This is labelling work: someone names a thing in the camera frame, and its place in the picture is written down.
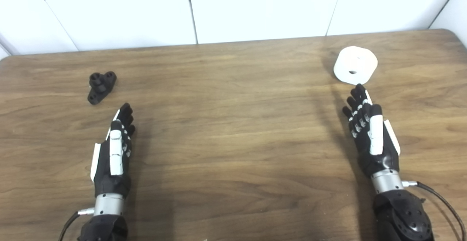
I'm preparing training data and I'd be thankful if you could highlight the black white robot left hand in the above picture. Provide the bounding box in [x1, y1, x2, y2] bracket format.
[90, 103, 136, 199]

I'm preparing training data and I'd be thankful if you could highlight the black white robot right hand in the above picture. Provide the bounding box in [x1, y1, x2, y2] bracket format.
[342, 83, 401, 178]

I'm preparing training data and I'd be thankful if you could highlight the black flanged holder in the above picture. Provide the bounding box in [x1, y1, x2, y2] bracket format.
[87, 71, 117, 105]

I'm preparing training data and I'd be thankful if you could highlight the round white plastic piece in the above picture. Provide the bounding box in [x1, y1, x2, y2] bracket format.
[333, 46, 378, 86]

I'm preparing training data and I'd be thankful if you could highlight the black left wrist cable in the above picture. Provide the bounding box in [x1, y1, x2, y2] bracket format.
[58, 208, 95, 241]

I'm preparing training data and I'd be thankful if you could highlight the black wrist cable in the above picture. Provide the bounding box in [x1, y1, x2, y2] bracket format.
[58, 208, 95, 241]
[401, 180, 467, 240]

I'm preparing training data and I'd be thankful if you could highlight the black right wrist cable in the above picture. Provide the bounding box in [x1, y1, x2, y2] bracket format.
[401, 180, 467, 240]

